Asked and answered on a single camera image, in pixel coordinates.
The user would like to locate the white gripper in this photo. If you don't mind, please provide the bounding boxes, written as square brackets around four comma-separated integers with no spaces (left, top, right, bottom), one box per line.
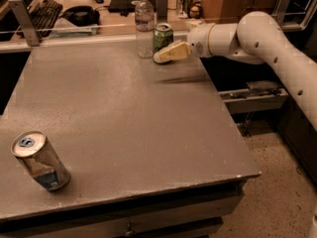
[154,24,213,63]

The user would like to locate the green soda can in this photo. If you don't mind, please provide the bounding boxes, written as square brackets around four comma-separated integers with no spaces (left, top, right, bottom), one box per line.
[153,23,173,53]

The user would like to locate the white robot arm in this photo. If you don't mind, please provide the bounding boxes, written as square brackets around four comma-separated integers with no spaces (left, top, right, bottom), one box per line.
[154,12,317,238]

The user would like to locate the clear plastic water bottle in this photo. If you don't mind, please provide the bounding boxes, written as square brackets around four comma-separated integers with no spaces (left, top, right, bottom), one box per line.
[135,0,155,59]

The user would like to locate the silver blue energy drink can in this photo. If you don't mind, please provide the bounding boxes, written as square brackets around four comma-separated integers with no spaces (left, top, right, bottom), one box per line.
[11,131,70,191]

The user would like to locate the small round brown object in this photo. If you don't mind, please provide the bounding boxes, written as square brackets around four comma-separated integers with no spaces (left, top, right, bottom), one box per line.
[189,6,201,19]

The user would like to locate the glass jar on desk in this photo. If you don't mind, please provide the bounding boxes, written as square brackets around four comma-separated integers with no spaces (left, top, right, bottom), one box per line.
[176,0,193,18]

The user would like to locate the brown cardboard box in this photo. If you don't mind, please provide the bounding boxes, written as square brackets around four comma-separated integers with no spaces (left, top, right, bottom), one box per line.
[201,0,277,23]

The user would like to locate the black flat device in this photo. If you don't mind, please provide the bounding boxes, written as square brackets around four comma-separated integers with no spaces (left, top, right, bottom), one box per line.
[107,0,157,14]

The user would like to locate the black headphones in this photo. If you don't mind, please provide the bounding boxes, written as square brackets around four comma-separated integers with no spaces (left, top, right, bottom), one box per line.
[61,6,100,27]

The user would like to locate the black keyboard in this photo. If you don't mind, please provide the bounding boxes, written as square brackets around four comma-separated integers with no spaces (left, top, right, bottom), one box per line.
[29,0,62,38]

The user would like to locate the middle metal bracket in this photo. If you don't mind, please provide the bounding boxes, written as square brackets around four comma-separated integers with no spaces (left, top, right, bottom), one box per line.
[157,0,168,23]

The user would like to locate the metal bracket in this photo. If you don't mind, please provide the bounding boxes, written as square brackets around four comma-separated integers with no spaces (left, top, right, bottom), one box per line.
[157,0,168,23]
[9,0,41,47]
[271,0,290,26]

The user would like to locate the grey metal shelf rail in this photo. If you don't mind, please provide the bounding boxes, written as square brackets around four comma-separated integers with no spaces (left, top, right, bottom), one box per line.
[219,80,288,114]

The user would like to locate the right metal bracket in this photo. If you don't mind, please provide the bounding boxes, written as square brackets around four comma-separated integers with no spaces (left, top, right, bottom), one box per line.
[271,0,290,26]

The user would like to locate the grey drawer with handle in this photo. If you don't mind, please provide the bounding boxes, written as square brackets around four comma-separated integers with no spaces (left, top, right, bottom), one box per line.
[0,188,244,238]

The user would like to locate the left metal bracket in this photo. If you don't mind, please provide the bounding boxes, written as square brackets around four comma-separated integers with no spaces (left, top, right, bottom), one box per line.
[9,0,41,47]

